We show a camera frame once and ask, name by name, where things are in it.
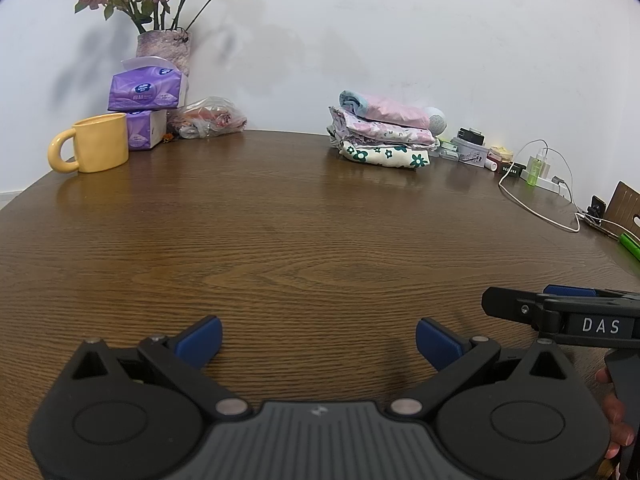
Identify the clear plastic bag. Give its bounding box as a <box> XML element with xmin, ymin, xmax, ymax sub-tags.
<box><xmin>167</xmin><ymin>96</ymin><xmax>249</xmax><ymax>140</ymax></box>

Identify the wooden chair back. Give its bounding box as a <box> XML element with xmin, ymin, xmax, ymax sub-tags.
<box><xmin>602</xmin><ymin>181</ymin><xmax>640</xmax><ymax>244</ymax></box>

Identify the white power strip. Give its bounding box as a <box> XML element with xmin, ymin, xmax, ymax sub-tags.
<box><xmin>520</xmin><ymin>170</ymin><xmax>574</xmax><ymax>195</ymax></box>

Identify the person's right hand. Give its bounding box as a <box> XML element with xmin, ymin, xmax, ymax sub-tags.
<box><xmin>595</xmin><ymin>367</ymin><xmax>637</xmax><ymax>462</ymax></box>

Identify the white cable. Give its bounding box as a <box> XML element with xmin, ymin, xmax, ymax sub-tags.
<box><xmin>498</xmin><ymin>139</ymin><xmax>584</xmax><ymax>234</ymax></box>

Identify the yellow mug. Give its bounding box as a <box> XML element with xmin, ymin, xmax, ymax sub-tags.
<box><xmin>47</xmin><ymin>113</ymin><xmax>130</xmax><ymax>175</ymax></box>

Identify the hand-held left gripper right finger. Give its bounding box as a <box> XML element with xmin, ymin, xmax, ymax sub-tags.
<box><xmin>387</xmin><ymin>317</ymin><xmax>571</xmax><ymax>422</ymax></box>

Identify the black phone holder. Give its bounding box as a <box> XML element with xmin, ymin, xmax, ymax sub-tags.
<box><xmin>586</xmin><ymin>195</ymin><xmax>609</xmax><ymax>222</ymax></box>

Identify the purple tissue pack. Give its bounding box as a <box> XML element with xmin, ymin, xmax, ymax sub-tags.
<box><xmin>107</xmin><ymin>56</ymin><xmax>190</xmax><ymax>113</ymax></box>
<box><xmin>125</xmin><ymin>107</ymin><xmax>169</xmax><ymax>152</ymax></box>

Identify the pink floral folded garment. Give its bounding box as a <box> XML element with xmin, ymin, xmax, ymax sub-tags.
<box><xmin>328</xmin><ymin>106</ymin><xmax>437</xmax><ymax>150</ymax></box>

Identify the white purple vase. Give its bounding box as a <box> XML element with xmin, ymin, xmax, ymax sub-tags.
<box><xmin>136</xmin><ymin>29</ymin><xmax>192</xmax><ymax>77</ymax></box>

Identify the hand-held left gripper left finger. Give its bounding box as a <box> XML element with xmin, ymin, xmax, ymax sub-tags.
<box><xmin>70</xmin><ymin>315</ymin><xmax>253</xmax><ymax>422</ymax></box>

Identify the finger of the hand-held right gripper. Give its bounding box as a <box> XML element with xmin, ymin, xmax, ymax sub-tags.
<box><xmin>544</xmin><ymin>284</ymin><xmax>640</xmax><ymax>304</ymax></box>
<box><xmin>481</xmin><ymin>286</ymin><xmax>569</xmax><ymax>334</ymax></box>

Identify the pink blue mesh garment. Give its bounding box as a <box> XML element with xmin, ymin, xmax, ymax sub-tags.
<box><xmin>339</xmin><ymin>90</ymin><xmax>432</xmax><ymax>130</ymax></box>

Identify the green bottle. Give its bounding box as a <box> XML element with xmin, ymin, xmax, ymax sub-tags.
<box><xmin>525</xmin><ymin>150</ymin><xmax>550</xmax><ymax>185</ymax></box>

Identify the cream green flower folded garment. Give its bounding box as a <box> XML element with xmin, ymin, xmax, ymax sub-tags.
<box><xmin>338</xmin><ymin>139</ymin><xmax>431</xmax><ymax>169</ymax></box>

